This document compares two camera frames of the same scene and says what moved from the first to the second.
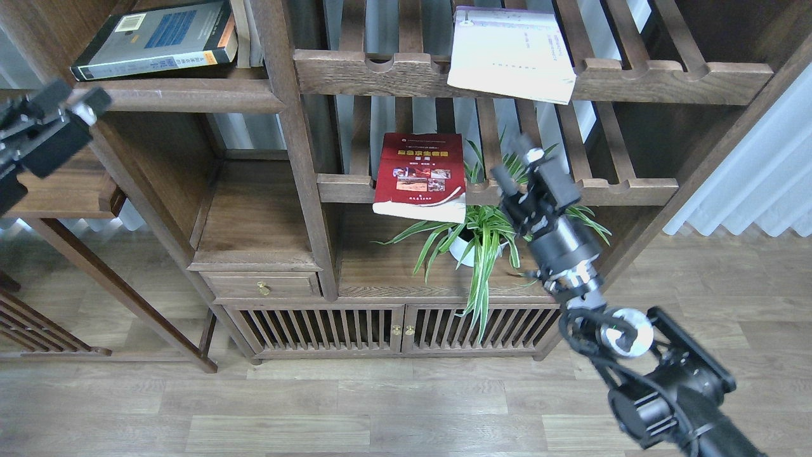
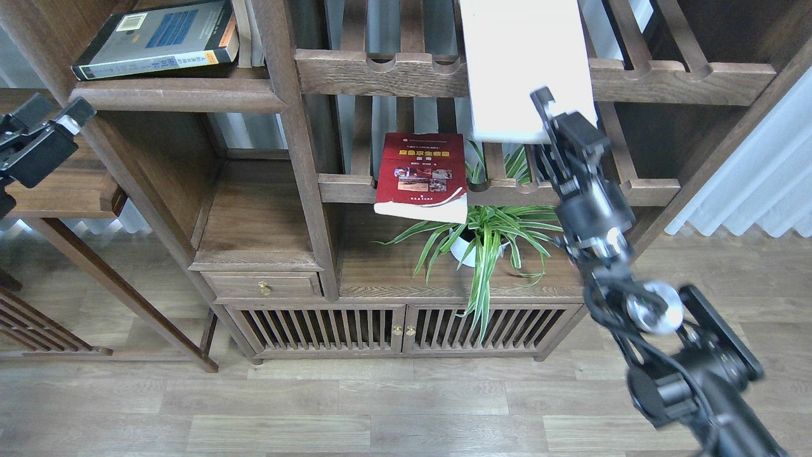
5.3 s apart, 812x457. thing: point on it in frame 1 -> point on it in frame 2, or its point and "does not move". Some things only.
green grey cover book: x=160 y=40 does not move
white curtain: x=767 y=181 does not move
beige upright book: x=243 y=47 does not move
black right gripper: x=565 y=252 -> x=592 y=209
